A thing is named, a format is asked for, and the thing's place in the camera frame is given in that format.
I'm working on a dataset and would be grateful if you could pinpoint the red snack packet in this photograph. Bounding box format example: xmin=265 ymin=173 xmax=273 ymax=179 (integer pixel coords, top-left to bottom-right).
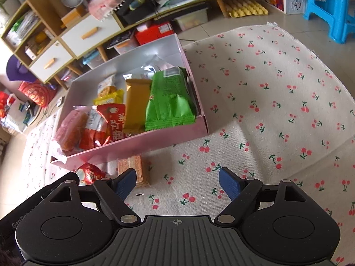
xmin=96 ymin=103 xmax=127 ymax=145
xmin=75 ymin=163 xmax=106 ymax=186

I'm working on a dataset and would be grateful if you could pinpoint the orange wafer pack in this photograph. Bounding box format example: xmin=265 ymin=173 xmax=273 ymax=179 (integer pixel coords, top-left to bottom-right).
xmin=117 ymin=154 xmax=151 ymax=188

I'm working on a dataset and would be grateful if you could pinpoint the gold foil snack bar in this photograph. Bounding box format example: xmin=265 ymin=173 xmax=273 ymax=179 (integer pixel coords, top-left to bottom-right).
xmin=123 ymin=79 xmax=152 ymax=134

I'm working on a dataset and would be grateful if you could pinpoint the green snack bag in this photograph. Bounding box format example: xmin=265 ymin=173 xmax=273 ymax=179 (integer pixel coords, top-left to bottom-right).
xmin=145 ymin=67 xmax=196 ymax=131

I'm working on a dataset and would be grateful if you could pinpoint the silver foil packet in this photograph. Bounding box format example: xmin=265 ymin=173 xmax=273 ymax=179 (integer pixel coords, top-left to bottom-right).
xmin=123 ymin=55 xmax=174 ymax=80

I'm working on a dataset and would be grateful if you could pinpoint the pink translucent snack bag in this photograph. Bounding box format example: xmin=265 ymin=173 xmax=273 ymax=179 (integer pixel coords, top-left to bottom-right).
xmin=52 ymin=106 xmax=91 ymax=163

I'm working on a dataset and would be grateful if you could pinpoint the cherry print cloth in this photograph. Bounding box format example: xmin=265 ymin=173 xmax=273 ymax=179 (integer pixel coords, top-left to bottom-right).
xmin=22 ymin=25 xmax=354 ymax=265

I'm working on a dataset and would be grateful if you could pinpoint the yellow snack packet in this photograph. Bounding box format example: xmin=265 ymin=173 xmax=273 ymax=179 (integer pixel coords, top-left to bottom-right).
xmin=93 ymin=89 xmax=124 ymax=106

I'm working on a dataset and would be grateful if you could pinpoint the pink cardboard box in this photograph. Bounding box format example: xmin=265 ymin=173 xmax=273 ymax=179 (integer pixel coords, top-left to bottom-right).
xmin=51 ymin=34 xmax=208 ymax=170

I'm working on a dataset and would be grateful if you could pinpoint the white shopping bag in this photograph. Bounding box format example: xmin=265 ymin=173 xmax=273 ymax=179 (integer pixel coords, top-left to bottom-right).
xmin=1 ymin=94 xmax=41 ymax=133

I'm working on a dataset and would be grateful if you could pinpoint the purple hat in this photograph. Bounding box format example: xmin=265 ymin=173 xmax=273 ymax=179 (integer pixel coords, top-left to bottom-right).
xmin=6 ymin=55 xmax=37 ymax=83

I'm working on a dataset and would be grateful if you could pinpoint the red gift box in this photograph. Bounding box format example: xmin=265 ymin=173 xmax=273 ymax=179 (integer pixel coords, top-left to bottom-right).
xmin=135 ymin=21 xmax=174 ymax=45

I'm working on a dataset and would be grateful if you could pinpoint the wooden drawer cabinet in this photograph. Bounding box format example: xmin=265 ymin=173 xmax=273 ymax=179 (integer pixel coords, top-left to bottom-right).
xmin=1 ymin=0 xmax=226 ymax=83

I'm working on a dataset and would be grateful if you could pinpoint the clear plastic storage bin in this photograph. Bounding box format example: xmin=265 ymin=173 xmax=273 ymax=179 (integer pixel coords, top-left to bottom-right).
xmin=174 ymin=8 xmax=208 ymax=31

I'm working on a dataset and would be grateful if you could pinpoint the yellow egg tray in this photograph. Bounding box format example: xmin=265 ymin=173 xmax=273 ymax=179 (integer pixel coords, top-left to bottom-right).
xmin=224 ymin=0 xmax=269 ymax=18

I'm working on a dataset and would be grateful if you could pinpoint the blue plastic stool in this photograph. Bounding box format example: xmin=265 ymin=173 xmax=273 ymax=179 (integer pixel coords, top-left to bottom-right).
xmin=303 ymin=0 xmax=354 ymax=44

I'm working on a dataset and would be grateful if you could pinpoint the white patterned storage box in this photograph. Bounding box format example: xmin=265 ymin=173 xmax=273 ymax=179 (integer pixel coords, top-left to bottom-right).
xmin=264 ymin=0 xmax=308 ymax=15

